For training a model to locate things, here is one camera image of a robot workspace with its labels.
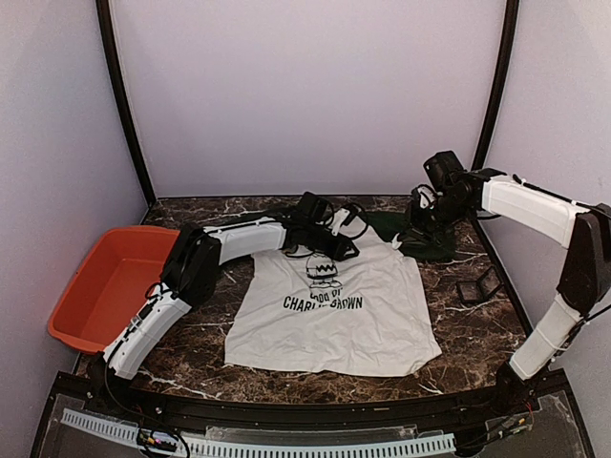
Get black brooch stand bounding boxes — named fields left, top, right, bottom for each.
left=455, top=266, right=503, bottom=304

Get black frame post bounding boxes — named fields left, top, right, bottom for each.
left=471, top=0, right=520, bottom=170
left=95, top=0, right=158, bottom=208

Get white green Charlie Brown shirt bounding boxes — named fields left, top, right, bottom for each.
left=224, top=219, right=442, bottom=377

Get white slotted cable duct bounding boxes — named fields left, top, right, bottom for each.
left=60, top=407, right=456, bottom=458

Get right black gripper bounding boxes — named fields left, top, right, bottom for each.
left=398, top=191, right=474, bottom=242

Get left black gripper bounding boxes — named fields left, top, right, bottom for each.
left=306, top=223, right=361, bottom=262

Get right black frame post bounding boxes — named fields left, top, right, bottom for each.
left=471, top=0, right=520, bottom=170

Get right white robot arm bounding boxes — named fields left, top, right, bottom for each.
left=394, top=151, right=610, bottom=414

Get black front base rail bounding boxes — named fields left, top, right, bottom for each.
left=56, top=366, right=569, bottom=435

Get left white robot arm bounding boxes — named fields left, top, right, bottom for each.
left=98, top=192, right=364, bottom=380

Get red plastic bin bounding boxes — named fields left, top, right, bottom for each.
left=48, top=225, right=179, bottom=354

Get white round brooch back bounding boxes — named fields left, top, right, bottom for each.
left=390, top=234, right=402, bottom=250

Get left black frame post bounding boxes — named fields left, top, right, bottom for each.
left=95, top=0, right=158, bottom=208

